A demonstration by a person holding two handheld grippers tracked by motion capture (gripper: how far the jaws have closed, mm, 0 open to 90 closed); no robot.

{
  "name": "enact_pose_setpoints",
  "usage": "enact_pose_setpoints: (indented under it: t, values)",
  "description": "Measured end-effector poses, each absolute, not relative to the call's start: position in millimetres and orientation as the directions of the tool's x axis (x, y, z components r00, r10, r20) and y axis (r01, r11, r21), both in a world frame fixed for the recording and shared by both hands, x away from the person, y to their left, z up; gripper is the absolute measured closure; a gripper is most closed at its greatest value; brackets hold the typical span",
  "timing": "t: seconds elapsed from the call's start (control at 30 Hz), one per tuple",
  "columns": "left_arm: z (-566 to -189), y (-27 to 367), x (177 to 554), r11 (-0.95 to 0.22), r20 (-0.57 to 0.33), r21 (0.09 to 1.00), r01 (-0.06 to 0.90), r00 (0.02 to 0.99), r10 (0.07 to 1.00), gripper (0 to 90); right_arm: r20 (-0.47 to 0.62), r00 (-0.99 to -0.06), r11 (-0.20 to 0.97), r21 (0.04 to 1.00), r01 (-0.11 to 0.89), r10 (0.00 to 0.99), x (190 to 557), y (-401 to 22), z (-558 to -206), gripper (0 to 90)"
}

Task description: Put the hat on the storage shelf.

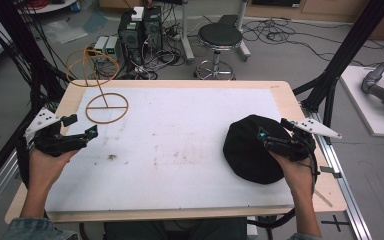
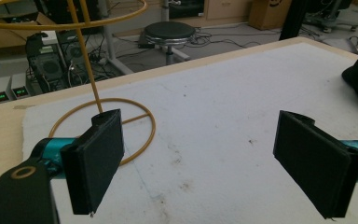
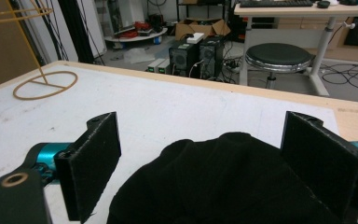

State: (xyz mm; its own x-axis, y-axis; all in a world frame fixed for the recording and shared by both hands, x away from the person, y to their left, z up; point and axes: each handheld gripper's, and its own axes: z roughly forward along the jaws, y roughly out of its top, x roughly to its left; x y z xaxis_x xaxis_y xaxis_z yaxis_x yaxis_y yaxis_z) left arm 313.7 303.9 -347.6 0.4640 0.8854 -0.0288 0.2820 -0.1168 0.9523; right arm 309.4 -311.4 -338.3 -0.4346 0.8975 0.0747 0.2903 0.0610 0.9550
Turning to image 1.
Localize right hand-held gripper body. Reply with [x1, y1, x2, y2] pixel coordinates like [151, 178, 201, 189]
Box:
[263, 119, 343, 163]

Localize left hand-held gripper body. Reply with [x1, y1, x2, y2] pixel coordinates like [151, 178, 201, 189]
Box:
[24, 107, 90, 158]

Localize black hat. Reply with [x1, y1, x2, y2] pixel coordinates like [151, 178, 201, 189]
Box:
[222, 114, 302, 185]

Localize person's left hand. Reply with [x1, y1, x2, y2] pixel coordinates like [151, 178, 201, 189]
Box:
[28, 148, 80, 192]

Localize person's right hand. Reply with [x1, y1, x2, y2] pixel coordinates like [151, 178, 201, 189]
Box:
[268, 149, 315, 198]

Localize thin wooden stick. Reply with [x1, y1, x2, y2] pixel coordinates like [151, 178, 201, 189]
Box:
[314, 189, 334, 208]

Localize wooden table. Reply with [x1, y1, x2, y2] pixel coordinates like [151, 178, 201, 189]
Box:
[4, 79, 348, 224]

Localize white floor board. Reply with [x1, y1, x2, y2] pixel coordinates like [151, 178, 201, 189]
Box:
[339, 65, 384, 139]

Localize small white box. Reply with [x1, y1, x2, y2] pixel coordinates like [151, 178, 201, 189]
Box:
[93, 35, 110, 56]
[105, 35, 120, 56]

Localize white table mat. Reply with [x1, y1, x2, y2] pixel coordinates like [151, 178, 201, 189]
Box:
[44, 87, 295, 213]

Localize white desk leg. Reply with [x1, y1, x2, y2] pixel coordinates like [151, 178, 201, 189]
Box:
[179, 0, 196, 63]
[235, 0, 252, 62]

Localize black computer tower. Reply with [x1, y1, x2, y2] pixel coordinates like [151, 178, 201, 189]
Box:
[117, 11, 145, 65]
[142, 5, 164, 52]

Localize black round stool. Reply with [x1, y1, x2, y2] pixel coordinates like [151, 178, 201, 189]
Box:
[194, 22, 245, 81]

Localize round white table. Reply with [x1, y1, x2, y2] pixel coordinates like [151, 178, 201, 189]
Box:
[17, 0, 78, 15]

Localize white power adapter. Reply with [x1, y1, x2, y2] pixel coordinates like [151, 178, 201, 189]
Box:
[131, 6, 145, 22]

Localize person's dark trousers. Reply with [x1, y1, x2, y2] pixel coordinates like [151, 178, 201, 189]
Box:
[102, 217, 248, 240]

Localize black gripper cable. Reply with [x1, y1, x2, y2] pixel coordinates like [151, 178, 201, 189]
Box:
[255, 141, 320, 230]

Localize wire hat stand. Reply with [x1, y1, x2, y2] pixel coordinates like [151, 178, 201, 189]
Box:
[65, 44, 130, 125]

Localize small metal bracket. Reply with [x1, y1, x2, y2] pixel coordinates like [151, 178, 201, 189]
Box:
[319, 165, 343, 179]

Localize black frame post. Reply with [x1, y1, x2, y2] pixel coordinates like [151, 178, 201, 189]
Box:
[292, 0, 384, 128]
[0, 0, 68, 113]

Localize black floor cables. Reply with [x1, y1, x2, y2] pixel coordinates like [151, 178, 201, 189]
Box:
[241, 17, 384, 69]

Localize cable tangle by computers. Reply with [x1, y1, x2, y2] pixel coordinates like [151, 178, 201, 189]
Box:
[123, 31, 186, 81]

